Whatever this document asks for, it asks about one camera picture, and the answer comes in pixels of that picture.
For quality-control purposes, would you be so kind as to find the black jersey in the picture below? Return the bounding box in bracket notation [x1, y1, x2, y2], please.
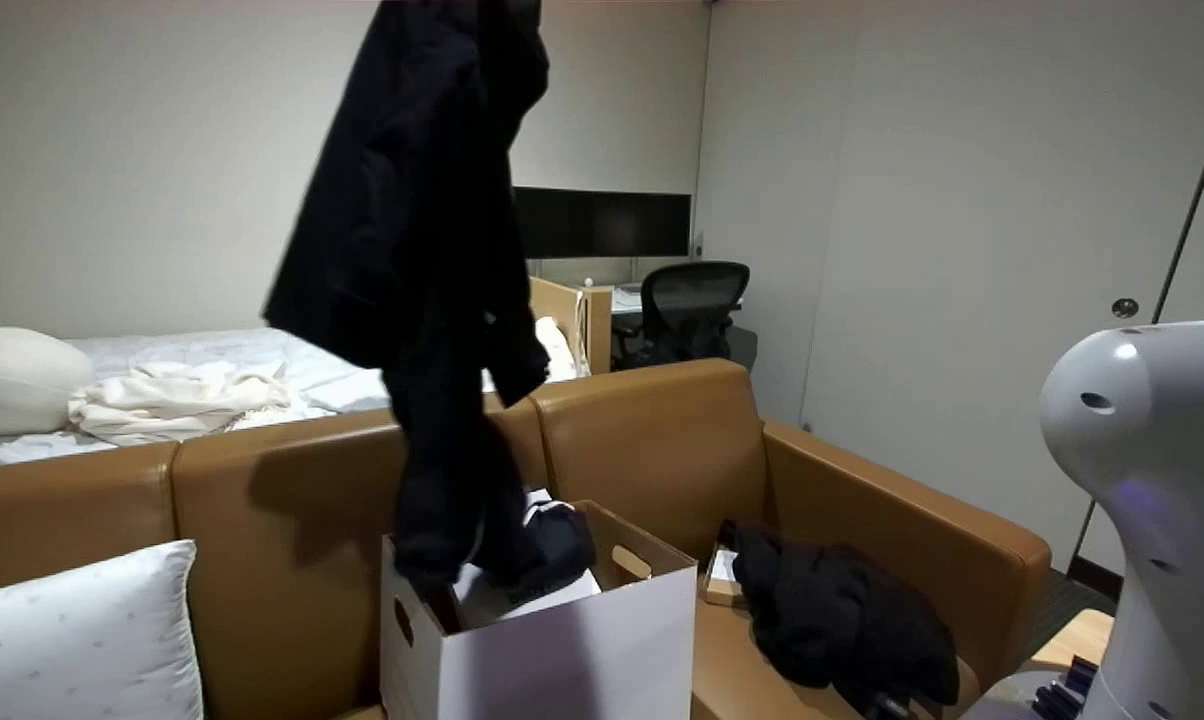
[259, 0, 598, 634]

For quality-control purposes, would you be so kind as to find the white cardboard box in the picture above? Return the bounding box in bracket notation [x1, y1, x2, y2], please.
[375, 498, 700, 720]

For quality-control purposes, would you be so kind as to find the wooden bed footboard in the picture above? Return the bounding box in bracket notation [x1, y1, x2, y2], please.
[527, 271, 615, 377]

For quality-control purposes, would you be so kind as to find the white desk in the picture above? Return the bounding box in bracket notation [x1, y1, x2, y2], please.
[584, 275, 650, 320]

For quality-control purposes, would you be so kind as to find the black mesh office chair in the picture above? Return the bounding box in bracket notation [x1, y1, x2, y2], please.
[612, 258, 760, 372]

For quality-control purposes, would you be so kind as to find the black flat monitor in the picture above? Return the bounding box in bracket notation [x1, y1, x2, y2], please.
[512, 185, 695, 266]

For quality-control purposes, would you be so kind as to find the white printed card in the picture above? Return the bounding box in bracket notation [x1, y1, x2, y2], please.
[453, 486, 608, 630]

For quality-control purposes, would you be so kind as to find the small white flat item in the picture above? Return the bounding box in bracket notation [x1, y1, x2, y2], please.
[700, 539, 746, 609]

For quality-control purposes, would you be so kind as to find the black garment pile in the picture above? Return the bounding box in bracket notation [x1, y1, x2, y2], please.
[724, 516, 962, 720]

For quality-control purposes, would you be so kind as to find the white bed sheet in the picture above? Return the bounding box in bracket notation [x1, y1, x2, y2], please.
[0, 314, 590, 480]

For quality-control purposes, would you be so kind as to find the crumpled white blanket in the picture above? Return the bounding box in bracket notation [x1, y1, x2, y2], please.
[64, 361, 299, 448]

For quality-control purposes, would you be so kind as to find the light wooden board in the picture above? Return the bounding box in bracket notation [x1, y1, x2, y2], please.
[1029, 606, 1121, 672]

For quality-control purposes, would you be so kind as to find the dark blue small item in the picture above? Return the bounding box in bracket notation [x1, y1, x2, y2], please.
[1029, 658, 1099, 720]

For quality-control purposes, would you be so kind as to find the round white cushion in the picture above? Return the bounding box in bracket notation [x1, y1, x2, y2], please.
[0, 323, 94, 443]

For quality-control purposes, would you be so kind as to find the white dotted square pillow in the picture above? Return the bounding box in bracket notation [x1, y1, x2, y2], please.
[0, 535, 213, 720]

